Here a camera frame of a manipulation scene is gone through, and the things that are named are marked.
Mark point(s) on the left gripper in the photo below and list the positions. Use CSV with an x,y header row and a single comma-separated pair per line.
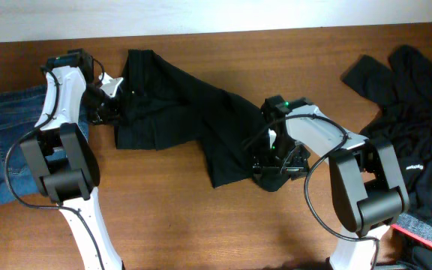
x,y
108,111

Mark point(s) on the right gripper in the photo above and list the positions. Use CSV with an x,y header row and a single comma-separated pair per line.
x,y
296,169

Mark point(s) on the black trousers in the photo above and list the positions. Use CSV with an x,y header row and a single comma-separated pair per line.
x,y
162,106

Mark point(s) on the blue denim jeans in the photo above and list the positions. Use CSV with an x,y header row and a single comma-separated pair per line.
x,y
19,111

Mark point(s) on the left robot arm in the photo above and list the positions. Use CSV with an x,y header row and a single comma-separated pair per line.
x,y
64,168

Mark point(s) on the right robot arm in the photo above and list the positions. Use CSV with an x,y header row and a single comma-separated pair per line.
x,y
367,187

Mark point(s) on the grey red-trimmed garment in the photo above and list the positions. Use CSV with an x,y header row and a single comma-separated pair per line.
x,y
414,228

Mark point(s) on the black clothes pile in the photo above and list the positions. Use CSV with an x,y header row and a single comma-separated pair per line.
x,y
402,89

